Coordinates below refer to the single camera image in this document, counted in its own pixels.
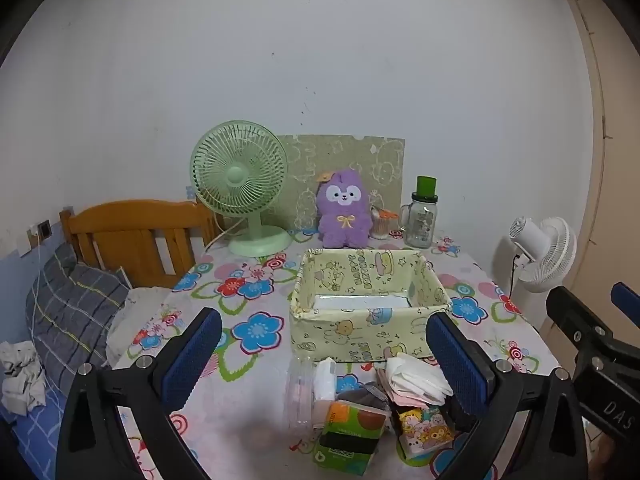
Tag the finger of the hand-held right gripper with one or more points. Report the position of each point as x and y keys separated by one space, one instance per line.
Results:
x=575 y=317
x=627 y=296

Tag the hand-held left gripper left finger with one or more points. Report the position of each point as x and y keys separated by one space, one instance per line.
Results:
x=192 y=355

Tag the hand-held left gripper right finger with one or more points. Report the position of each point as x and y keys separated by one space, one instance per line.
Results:
x=457 y=360

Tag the white socks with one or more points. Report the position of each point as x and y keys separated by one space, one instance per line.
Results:
x=415 y=380

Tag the cartoon printed tissue packet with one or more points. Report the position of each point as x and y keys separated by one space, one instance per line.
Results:
x=425 y=430

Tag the brown balled socks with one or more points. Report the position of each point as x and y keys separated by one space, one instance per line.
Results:
x=362 y=395

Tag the yellow cartoon fabric storage box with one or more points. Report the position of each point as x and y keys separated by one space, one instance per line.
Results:
x=350 y=332

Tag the clear plastic tube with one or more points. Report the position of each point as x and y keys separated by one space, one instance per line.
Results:
x=300 y=400

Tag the green tissue packet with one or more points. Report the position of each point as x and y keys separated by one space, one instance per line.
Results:
x=350 y=425

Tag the white and beige tube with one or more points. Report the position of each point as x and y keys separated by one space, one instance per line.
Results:
x=325 y=385

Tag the floral tablecloth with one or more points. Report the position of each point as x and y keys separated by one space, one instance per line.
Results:
x=255 y=330

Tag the white standing fan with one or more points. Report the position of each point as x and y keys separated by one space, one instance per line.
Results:
x=550 y=250

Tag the grey plaid pillow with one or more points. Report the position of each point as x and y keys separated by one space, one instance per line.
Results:
x=70 y=310

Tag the beige door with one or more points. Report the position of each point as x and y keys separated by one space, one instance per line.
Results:
x=615 y=160

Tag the glass jar with green lid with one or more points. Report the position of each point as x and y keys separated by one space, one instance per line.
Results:
x=420 y=225

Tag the cotton swab jar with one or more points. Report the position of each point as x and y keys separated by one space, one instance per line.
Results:
x=382 y=227

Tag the wooden bed headboard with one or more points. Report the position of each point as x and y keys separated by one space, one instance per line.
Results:
x=125 y=215

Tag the crumpled white cloth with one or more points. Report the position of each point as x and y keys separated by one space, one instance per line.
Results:
x=20 y=380

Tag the blue checked bed sheet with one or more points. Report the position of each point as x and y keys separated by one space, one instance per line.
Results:
x=35 y=440

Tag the purple plush toy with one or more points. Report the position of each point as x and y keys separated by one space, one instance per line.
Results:
x=345 y=220

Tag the green desk fan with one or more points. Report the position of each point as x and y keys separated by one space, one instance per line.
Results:
x=237 y=175

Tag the green cartoon printed board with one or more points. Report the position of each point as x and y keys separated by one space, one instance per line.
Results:
x=350 y=160

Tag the dark wall socket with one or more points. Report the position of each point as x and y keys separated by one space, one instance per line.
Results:
x=44 y=229

